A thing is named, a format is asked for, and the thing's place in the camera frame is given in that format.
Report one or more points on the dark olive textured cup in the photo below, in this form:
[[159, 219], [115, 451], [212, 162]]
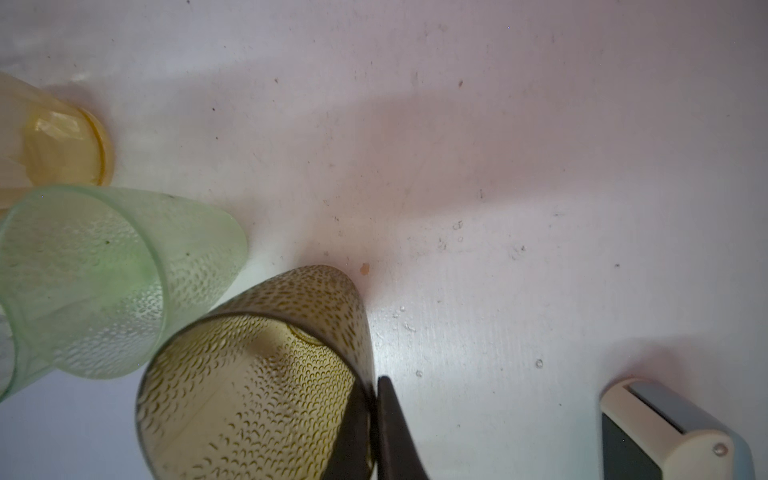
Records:
[[276, 383]]

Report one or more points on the pale green cup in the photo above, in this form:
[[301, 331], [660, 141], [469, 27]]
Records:
[[94, 279]]

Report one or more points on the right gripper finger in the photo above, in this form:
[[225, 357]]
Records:
[[397, 457]]

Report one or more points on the yellow transparent cup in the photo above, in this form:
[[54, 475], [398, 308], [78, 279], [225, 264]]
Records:
[[47, 141]]

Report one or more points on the stapler black cream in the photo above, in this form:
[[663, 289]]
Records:
[[648, 431]]

